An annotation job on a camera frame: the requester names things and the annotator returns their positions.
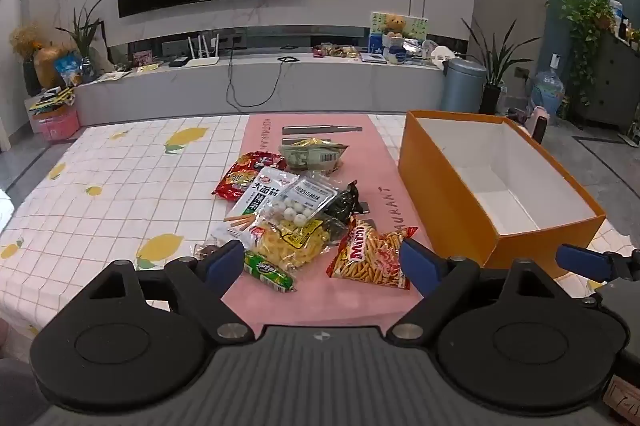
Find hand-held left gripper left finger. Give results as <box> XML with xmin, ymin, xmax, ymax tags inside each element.
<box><xmin>82</xmin><ymin>240</ymin><xmax>253</xmax><ymax>343</ymax></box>

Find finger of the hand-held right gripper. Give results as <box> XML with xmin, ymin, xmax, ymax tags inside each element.
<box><xmin>556</xmin><ymin>243</ymin><xmax>640</xmax><ymax>283</ymax></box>

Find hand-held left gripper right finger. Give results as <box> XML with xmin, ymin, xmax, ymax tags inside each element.
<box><xmin>386</xmin><ymin>237</ymin><xmax>568</xmax><ymax>343</ymax></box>

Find green candy roll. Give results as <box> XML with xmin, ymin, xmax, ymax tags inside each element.
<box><xmin>242</xmin><ymin>250</ymin><xmax>297</xmax><ymax>293</ymax></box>

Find orange stick snack packet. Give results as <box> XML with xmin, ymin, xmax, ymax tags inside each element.
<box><xmin>326</xmin><ymin>216</ymin><xmax>418</xmax><ymax>291</ymax></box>

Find clear mixed snack bag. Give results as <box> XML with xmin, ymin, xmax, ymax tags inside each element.
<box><xmin>247</xmin><ymin>218</ymin><xmax>341</xmax><ymax>269</ymax></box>

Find white snack packet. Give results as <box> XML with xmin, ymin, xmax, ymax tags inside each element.
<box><xmin>210</xmin><ymin>166</ymin><xmax>301</xmax><ymax>252</ymax></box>

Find orange cardboard box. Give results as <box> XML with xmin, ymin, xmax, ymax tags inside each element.
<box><xmin>397</xmin><ymin>110</ymin><xmax>607</xmax><ymax>279</ymax></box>

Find red snack packet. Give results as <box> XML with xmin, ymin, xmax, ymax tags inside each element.
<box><xmin>212</xmin><ymin>150</ymin><xmax>288</xmax><ymax>203</ymax></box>

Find clear pack of white balls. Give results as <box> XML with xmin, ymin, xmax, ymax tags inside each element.
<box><xmin>255</xmin><ymin>173</ymin><xmax>341</xmax><ymax>229</ymax></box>

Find black seaweed snack packet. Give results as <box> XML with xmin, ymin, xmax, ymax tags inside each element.
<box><xmin>320</xmin><ymin>180</ymin><xmax>362</xmax><ymax>237</ymax></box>

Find banknote print snack packet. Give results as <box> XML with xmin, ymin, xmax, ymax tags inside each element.
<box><xmin>278</xmin><ymin>138</ymin><xmax>350</xmax><ymax>174</ymax></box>

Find pile of wrapped snacks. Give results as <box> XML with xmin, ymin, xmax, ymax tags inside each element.
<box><xmin>312</xmin><ymin>45</ymin><xmax>360</xmax><ymax>59</ymax></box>

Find pink printed table mat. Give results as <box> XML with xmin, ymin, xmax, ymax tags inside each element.
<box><xmin>220</xmin><ymin>112</ymin><xmax>441</xmax><ymax>338</ymax></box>

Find small stool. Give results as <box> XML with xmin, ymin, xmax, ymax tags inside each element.
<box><xmin>617</xmin><ymin>121</ymin><xmax>640</xmax><ymax>147</ymax></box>

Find pink space heater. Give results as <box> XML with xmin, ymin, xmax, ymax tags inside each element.
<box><xmin>530</xmin><ymin>106</ymin><xmax>550</xmax><ymax>144</ymax></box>

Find blue water jug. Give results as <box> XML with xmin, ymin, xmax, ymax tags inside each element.
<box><xmin>530</xmin><ymin>68</ymin><xmax>566</xmax><ymax>117</ymax></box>

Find blue-grey pedal bin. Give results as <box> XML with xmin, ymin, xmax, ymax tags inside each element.
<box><xmin>442</xmin><ymin>58</ymin><xmax>488</xmax><ymax>113</ymax></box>

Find potted long-leaf plant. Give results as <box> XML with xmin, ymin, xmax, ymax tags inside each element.
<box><xmin>460</xmin><ymin>18</ymin><xmax>543</xmax><ymax>114</ymax></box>

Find grey media console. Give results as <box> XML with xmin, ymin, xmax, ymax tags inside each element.
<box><xmin>72</xmin><ymin>51</ymin><xmax>448</xmax><ymax>127</ymax></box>

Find white router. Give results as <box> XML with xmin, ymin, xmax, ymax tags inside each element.
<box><xmin>186</xmin><ymin>35</ymin><xmax>221</xmax><ymax>68</ymax></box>

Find pink storage basket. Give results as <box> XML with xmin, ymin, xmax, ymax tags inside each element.
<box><xmin>31</xmin><ymin>106</ymin><xmax>81</xmax><ymax>142</ymax></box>

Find green picture board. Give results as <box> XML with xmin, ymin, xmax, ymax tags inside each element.
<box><xmin>370</xmin><ymin>11</ymin><xmax>428</xmax><ymax>42</ymax></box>

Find yellow and black packets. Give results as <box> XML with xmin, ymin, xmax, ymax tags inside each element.
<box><xmin>29</xmin><ymin>87</ymin><xmax>76</xmax><ymax>113</ymax></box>

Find trailing pothos plant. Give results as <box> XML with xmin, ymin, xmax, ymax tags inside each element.
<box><xmin>559</xmin><ymin>0</ymin><xmax>616</xmax><ymax>107</ymax></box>

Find teddy bear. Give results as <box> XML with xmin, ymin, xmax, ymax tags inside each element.
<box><xmin>382</xmin><ymin>13</ymin><xmax>407</xmax><ymax>38</ymax></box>

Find bottles on cabinet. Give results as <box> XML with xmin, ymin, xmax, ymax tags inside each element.
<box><xmin>610</xmin><ymin>1</ymin><xmax>640</xmax><ymax>42</ymax></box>

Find blue snack bag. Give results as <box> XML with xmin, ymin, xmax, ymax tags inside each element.
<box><xmin>54</xmin><ymin>53</ymin><xmax>83</xmax><ymax>87</ymax></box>

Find orange vase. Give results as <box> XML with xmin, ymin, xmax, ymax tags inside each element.
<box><xmin>34</xmin><ymin>46</ymin><xmax>66</xmax><ymax>89</ymax></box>

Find green plant in vase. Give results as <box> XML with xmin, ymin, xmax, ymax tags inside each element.
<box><xmin>55</xmin><ymin>0</ymin><xmax>108</xmax><ymax>72</ymax></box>

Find dried yellow flowers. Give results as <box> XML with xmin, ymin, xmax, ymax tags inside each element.
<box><xmin>10</xmin><ymin>23</ymin><xmax>48</xmax><ymax>57</ymax></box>

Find black cable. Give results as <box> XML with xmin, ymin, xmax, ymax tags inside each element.
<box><xmin>225</xmin><ymin>37</ymin><xmax>301</xmax><ymax>109</ymax></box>

